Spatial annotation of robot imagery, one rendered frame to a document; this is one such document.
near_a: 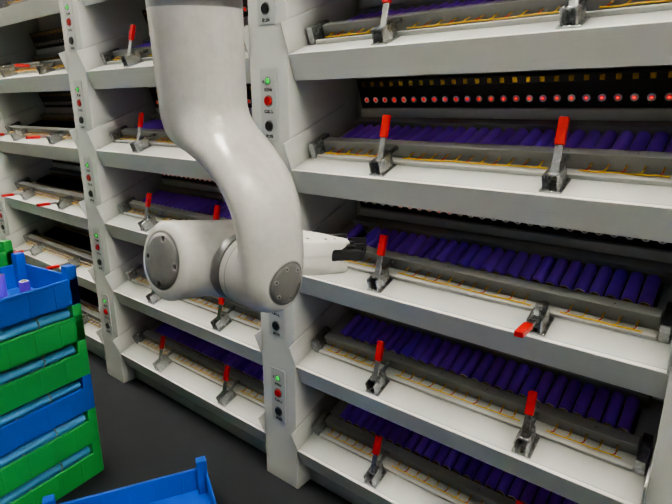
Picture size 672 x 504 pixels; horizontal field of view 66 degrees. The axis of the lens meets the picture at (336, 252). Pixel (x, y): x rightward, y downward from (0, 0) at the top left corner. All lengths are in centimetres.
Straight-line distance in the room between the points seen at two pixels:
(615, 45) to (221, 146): 45
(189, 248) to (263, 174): 11
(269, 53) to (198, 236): 49
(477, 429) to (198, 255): 54
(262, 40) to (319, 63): 13
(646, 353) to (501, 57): 41
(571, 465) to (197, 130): 67
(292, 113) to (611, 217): 53
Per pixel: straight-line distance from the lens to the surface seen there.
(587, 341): 76
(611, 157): 75
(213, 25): 52
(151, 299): 142
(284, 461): 120
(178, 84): 53
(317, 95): 99
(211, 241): 55
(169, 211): 137
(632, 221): 70
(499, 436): 88
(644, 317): 78
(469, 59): 75
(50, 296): 114
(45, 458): 126
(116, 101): 154
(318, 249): 66
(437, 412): 91
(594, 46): 70
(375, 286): 88
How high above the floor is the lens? 78
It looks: 16 degrees down
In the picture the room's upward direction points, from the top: straight up
